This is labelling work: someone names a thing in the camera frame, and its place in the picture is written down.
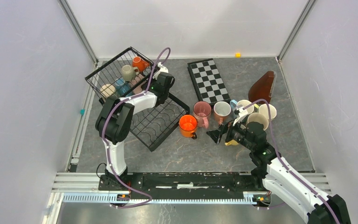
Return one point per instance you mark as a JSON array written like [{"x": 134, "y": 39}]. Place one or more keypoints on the pale pink mug in rack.
[{"x": 137, "y": 84}]

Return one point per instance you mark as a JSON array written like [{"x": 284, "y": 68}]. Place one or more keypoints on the orange mug in basket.
[{"x": 139, "y": 64}]

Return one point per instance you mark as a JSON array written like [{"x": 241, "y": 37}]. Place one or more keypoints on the brown wedge object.
[{"x": 263, "y": 87}]

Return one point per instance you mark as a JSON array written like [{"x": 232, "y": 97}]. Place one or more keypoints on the black white chessboard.
[{"x": 207, "y": 82}]

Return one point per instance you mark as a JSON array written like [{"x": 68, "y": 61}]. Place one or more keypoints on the blue cup in rack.
[{"x": 122, "y": 88}]

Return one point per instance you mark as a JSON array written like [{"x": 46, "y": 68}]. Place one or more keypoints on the black dish rack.
[{"x": 153, "y": 126}]

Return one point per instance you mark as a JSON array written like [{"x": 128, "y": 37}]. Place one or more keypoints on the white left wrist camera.
[{"x": 160, "y": 68}]

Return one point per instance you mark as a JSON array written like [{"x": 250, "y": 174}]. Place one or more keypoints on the yellow cup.
[{"x": 235, "y": 135}]

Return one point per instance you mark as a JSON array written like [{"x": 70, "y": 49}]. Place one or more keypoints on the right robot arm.
[{"x": 274, "y": 173}]

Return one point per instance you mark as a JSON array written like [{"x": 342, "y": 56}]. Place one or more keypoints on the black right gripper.
[{"x": 216, "y": 134}]

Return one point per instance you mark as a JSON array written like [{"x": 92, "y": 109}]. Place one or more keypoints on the beige mug in basket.
[{"x": 129, "y": 72}]

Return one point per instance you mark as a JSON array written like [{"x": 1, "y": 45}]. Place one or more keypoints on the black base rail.
[{"x": 183, "y": 186}]

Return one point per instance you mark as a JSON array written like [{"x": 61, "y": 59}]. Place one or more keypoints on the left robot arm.
[{"x": 114, "y": 120}]

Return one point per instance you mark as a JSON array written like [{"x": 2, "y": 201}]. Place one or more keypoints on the pink floral mug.
[{"x": 202, "y": 112}]

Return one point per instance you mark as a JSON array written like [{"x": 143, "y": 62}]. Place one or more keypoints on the black wire basket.
[{"x": 109, "y": 71}]

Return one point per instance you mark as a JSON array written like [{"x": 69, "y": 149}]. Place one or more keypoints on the cream mug in rack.
[{"x": 108, "y": 90}]

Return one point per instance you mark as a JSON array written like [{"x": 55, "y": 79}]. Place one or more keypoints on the light blue mug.
[{"x": 247, "y": 104}]

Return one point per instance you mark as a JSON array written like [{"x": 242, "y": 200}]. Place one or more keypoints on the salmon pink mug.
[{"x": 221, "y": 111}]

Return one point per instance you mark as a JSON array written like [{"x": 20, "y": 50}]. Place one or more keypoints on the orange cup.
[{"x": 188, "y": 126}]

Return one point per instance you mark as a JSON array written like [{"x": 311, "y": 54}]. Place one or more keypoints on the yellow mug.
[{"x": 268, "y": 111}]

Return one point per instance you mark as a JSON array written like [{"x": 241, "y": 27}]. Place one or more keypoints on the tan tall cup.
[{"x": 259, "y": 118}]

